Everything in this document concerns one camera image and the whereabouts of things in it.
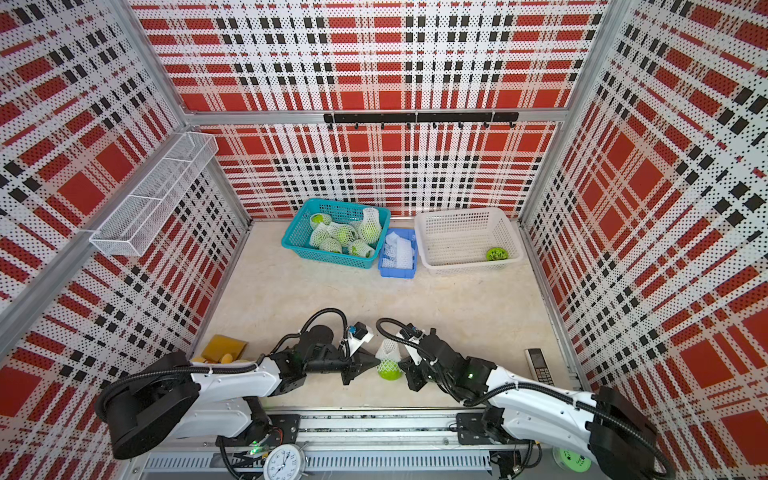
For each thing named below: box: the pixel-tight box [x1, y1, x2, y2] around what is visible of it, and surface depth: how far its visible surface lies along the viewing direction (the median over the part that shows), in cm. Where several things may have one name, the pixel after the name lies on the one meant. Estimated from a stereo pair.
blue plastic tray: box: [378, 228, 417, 279], surface depth 109 cm
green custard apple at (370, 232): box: [360, 222, 382, 244], surface depth 104 cm
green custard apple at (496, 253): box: [486, 247, 509, 261], surface depth 103 cm
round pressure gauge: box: [263, 444, 306, 480], surface depth 68 cm
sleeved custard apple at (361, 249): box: [348, 239, 375, 259], surface depth 104 cm
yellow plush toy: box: [191, 334, 249, 364], surface depth 89 cm
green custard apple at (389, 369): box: [376, 359, 403, 381], surface depth 80 cm
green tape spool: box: [552, 446, 592, 473], surface depth 67 cm
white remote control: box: [524, 347, 556, 387], surface depth 86 cm
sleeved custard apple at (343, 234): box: [327, 222, 358, 246], surface depth 110 cm
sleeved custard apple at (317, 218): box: [310, 213, 332, 230], surface depth 114 cm
